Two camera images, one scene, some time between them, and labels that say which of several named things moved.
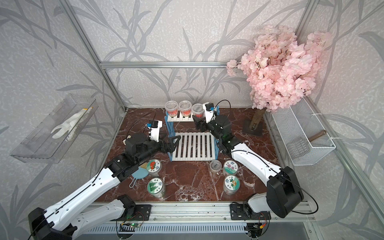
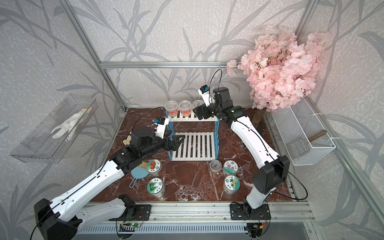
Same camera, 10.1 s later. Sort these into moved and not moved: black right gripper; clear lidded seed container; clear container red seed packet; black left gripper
Moved: black right gripper
Not moved: black left gripper; clear lidded seed container; clear container red seed packet
